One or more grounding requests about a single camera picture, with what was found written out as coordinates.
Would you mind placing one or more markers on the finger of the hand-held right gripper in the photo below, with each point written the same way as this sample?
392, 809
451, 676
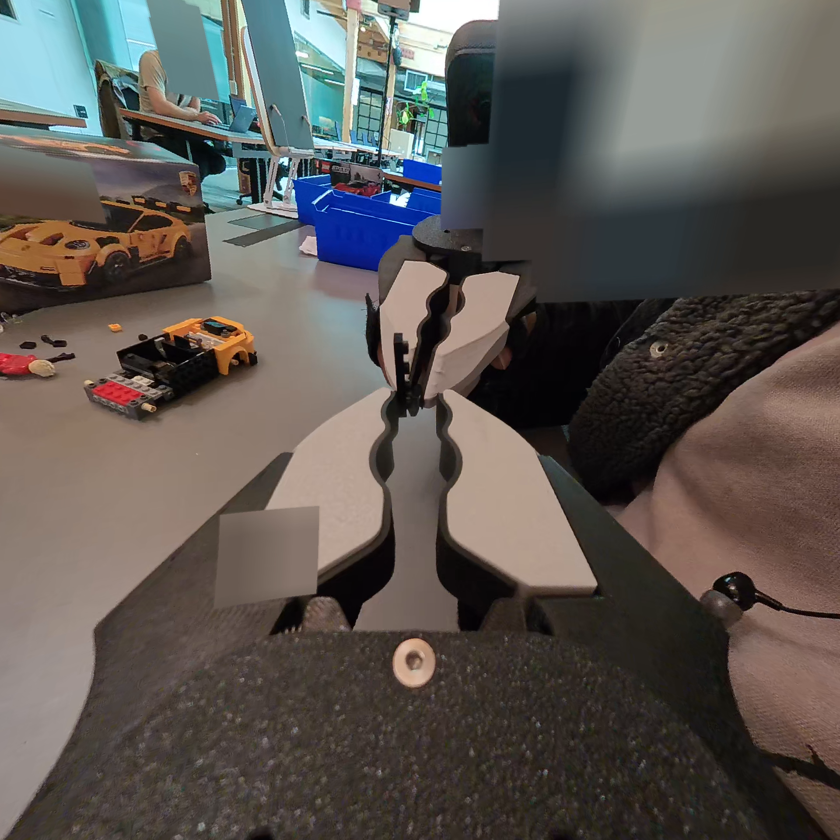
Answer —
482, 321
403, 308

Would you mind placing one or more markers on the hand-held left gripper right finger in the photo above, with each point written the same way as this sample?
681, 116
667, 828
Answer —
505, 499

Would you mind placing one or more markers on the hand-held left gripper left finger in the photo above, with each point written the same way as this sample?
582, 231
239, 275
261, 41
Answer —
341, 472

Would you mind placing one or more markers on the black lego plate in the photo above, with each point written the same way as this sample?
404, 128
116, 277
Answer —
413, 400

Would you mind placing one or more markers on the person's right forearm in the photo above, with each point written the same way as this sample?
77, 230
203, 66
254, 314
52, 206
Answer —
571, 367

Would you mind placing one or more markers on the black lego box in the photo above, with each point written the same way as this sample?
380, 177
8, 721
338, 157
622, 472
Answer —
341, 172

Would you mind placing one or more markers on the partly built lego car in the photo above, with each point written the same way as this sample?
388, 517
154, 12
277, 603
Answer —
190, 367

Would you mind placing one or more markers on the yellow car lego box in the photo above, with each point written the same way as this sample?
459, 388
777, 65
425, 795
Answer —
151, 216

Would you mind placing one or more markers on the red lego minifigure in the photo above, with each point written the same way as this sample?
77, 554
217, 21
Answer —
19, 364

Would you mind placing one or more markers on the person's right hand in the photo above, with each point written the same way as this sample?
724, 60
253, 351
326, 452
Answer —
505, 358

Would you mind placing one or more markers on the blue storage bin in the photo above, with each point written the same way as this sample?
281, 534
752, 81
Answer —
367, 236
308, 197
420, 172

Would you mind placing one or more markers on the white paper sheet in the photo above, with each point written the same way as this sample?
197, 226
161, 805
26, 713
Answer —
310, 246

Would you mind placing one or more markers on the green plant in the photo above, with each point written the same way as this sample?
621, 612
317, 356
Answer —
420, 98

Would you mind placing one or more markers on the dark tape strip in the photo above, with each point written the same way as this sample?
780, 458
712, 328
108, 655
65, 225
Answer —
262, 229

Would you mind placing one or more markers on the dark fleece jacket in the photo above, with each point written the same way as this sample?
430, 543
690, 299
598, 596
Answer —
689, 367

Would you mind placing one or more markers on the laptop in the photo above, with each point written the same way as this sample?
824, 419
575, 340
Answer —
243, 118

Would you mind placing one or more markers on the black tripod stand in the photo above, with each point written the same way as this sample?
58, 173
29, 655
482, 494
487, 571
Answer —
397, 6

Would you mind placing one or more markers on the dark board on stand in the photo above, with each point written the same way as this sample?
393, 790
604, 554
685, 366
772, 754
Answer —
275, 65

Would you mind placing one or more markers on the wooden office desk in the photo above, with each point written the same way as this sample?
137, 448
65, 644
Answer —
197, 128
39, 115

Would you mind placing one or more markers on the office chair with jacket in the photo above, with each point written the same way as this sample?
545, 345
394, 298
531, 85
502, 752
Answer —
115, 98

